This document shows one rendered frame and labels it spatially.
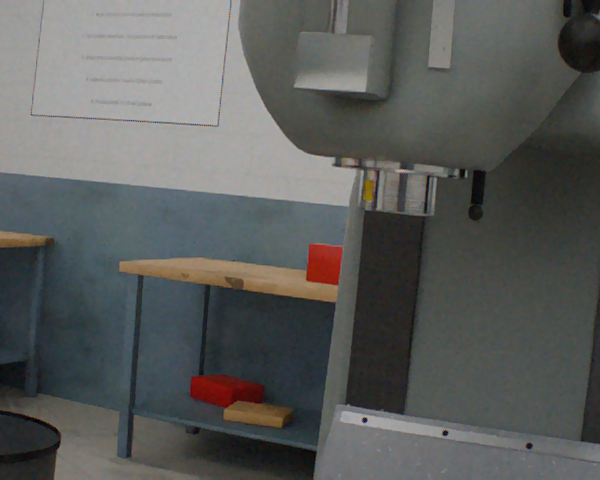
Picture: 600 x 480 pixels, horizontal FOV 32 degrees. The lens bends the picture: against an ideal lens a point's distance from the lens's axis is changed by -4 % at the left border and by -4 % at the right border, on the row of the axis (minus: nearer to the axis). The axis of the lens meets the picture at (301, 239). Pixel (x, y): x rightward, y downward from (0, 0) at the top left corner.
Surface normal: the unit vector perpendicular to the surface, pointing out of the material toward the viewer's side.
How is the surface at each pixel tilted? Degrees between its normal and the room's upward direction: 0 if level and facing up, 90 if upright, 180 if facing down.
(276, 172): 90
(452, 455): 63
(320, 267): 90
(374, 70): 90
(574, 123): 117
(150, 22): 90
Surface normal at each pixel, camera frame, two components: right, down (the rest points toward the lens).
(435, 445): -0.30, -0.43
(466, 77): 0.07, 0.29
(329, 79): -0.39, 0.01
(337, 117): -0.40, 0.36
